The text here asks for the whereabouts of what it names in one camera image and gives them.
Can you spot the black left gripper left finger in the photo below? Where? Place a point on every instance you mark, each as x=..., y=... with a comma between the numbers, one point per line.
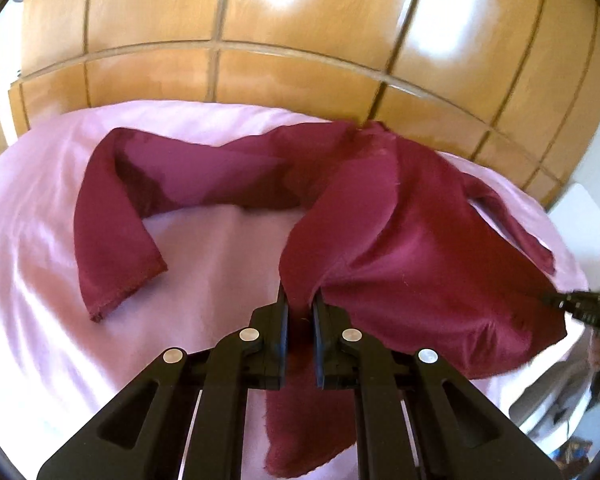
x=183, y=416

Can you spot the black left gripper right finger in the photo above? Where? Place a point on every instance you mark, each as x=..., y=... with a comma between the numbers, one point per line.
x=416, y=416

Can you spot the pink bedspread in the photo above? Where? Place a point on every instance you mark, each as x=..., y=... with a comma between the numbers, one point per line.
x=58, y=367

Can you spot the dark red velvet garment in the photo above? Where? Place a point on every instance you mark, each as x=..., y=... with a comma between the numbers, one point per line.
x=419, y=253

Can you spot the person's right hand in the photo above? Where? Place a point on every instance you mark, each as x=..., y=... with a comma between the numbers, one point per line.
x=594, y=351

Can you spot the wooden panelled wardrobe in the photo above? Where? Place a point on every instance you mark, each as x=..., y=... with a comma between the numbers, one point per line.
x=511, y=84

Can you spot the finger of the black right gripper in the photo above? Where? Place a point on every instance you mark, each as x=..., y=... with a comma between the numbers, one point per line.
x=574, y=302

